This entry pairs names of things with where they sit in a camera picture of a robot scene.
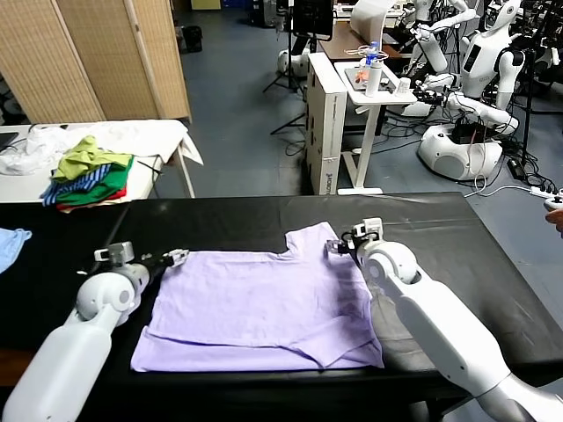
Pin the small orange object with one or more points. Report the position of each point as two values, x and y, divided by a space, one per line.
362 77

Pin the light blue garment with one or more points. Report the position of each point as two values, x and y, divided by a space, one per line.
11 250

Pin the white paper cup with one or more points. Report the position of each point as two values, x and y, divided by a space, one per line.
403 86

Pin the tall white cardboard box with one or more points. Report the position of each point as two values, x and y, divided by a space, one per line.
327 132

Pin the red garment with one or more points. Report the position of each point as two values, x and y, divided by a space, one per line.
116 195

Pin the white humanoid robot with base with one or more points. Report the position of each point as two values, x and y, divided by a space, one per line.
479 57

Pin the white tumbler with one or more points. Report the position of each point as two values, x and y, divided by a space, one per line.
374 81

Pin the white crumpled cloth pile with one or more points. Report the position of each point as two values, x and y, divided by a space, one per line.
41 147

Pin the lime green garment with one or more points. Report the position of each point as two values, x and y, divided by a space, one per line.
81 160

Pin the black trash bin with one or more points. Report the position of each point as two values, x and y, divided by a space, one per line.
192 39

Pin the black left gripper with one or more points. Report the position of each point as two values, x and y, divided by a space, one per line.
156 263

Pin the black monitor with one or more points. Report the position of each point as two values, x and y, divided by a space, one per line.
312 17

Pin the beige garment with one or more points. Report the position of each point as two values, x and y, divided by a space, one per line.
94 206

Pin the pile of colourful clothes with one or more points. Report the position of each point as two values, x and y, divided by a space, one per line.
112 180

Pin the blue capped water bottle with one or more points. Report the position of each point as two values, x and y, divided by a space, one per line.
372 51

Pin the white table leg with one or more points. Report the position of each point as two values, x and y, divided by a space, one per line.
187 173

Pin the small white robot base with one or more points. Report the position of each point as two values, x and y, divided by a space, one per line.
301 65

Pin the white standing desk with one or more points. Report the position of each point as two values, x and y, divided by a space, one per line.
374 114

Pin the large black table cover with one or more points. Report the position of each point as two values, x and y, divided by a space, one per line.
462 237

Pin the blue striped garment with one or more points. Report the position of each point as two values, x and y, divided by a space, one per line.
77 184

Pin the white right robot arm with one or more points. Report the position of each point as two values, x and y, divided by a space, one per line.
440 316

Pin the black tripod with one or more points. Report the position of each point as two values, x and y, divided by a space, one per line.
290 66

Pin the white curved shell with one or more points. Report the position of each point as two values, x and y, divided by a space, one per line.
367 19

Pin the grey laptop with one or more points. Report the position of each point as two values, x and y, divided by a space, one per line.
354 78

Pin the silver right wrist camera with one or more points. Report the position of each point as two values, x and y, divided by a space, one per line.
369 228

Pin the white tablecloth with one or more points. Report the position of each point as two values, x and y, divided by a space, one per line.
145 136

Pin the black power adapter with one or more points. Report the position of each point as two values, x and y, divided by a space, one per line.
515 169

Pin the small black table cover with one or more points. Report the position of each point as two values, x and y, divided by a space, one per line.
53 246

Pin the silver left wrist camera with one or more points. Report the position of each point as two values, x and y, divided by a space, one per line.
116 252

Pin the black pole stand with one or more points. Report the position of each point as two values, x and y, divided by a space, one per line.
529 110

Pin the bare person hand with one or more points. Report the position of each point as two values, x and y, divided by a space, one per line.
557 220

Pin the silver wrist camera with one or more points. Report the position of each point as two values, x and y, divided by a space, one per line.
369 228
116 252

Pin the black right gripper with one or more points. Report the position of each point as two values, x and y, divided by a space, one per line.
351 246

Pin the bamboo folding screen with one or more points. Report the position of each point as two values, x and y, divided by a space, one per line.
88 57

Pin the white robot with raised arm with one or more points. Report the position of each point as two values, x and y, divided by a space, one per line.
433 48

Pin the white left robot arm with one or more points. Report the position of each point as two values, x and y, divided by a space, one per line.
66 351

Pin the brown wooden desk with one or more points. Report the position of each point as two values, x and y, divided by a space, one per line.
341 44

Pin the black monitor stand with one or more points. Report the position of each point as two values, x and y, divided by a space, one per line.
288 125

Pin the lavender t-shirt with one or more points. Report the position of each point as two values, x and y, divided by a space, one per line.
255 307

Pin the white power strip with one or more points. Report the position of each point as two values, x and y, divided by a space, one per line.
538 191

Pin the black laptop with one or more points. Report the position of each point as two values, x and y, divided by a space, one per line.
8 141

